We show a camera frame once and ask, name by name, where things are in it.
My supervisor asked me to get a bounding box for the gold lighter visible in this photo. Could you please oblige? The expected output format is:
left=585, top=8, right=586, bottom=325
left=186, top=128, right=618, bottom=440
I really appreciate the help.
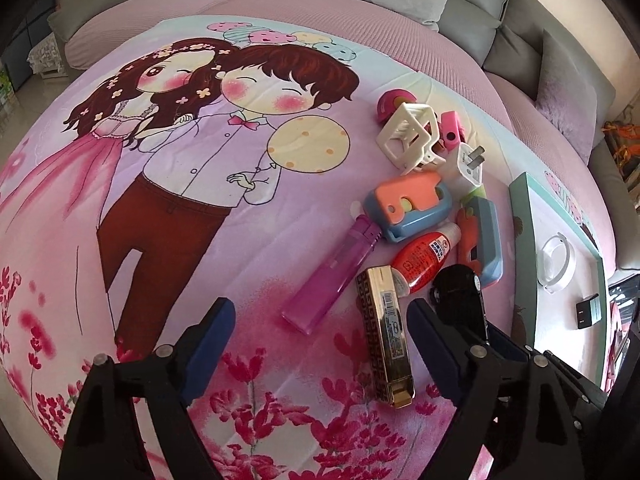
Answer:
left=356, top=266, right=416, bottom=407

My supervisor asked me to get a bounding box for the white hair clip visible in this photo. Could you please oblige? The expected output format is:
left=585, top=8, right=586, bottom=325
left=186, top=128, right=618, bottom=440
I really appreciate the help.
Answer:
left=377, top=102, right=447, bottom=175

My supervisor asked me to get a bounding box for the clear tape ring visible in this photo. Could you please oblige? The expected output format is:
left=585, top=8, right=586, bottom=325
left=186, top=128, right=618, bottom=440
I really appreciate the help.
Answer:
left=537, top=232, right=577, bottom=295

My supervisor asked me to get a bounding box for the black charger plug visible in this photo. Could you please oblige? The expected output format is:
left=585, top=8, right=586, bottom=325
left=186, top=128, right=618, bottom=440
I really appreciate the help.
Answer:
left=575, top=294, right=603, bottom=331

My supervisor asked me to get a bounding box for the printed blanket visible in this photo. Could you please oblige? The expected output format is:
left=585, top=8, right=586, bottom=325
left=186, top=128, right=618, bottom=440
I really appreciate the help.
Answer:
left=0, top=15, right=616, bottom=480

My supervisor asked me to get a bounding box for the teal rimmed white box lid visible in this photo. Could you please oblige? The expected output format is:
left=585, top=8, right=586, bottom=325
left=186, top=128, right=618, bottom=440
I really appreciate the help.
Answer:
left=507, top=172, right=621, bottom=396

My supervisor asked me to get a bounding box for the white charger plug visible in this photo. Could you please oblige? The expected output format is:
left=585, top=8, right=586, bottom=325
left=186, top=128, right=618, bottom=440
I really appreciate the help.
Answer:
left=445, top=142, right=487, bottom=196

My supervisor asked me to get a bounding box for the orange blue toy case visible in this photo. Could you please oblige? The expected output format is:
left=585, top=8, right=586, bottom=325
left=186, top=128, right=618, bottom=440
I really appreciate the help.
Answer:
left=362, top=170, right=454, bottom=244

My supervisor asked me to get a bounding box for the pink watch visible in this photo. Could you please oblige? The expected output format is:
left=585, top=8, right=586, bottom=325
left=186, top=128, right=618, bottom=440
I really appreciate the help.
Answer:
left=439, top=111, right=466, bottom=153

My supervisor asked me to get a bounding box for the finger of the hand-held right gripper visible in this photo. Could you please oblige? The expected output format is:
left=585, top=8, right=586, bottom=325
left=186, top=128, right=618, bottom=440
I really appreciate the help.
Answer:
left=487, top=322, right=608, bottom=411

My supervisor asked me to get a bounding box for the black toy car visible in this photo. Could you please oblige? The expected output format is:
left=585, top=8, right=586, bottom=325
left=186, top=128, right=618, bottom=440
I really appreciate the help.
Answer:
left=431, top=264, right=489, bottom=347

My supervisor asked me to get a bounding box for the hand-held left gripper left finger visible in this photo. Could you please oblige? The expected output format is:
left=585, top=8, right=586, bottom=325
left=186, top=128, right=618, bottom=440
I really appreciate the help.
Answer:
left=57, top=297, right=236, bottom=480

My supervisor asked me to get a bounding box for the dark cabinet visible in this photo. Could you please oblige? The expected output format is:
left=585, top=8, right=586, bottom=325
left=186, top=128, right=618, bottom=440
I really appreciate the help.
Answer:
left=0, top=0, right=57, bottom=91

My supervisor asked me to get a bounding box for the purple lighter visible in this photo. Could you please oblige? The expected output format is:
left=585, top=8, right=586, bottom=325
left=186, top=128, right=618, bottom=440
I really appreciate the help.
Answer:
left=281, top=212, right=382, bottom=335

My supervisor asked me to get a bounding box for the lilac pillow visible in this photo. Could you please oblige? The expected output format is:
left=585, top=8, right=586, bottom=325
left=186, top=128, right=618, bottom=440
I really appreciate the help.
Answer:
left=535, top=29, right=599, bottom=147

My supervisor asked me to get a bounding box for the red glue bottle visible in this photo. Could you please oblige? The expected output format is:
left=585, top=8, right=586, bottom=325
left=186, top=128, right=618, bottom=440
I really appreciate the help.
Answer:
left=390, top=222, right=462, bottom=297

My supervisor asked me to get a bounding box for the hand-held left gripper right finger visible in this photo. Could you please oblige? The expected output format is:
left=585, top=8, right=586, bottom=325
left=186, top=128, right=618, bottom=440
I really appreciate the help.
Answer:
left=406, top=298, right=587, bottom=480

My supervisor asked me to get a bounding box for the orange shelf clutter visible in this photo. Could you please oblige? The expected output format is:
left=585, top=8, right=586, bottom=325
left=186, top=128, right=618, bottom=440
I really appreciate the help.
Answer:
left=602, top=120, right=640, bottom=183

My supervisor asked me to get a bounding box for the pink toy figure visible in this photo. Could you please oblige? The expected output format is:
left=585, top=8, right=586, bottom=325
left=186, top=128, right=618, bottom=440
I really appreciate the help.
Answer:
left=377, top=88, right=417, bottom=126

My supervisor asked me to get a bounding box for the pink sofa cover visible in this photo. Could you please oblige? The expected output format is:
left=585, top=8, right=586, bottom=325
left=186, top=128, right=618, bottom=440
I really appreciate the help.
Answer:
left=65, top=0, right=606, bottom=261

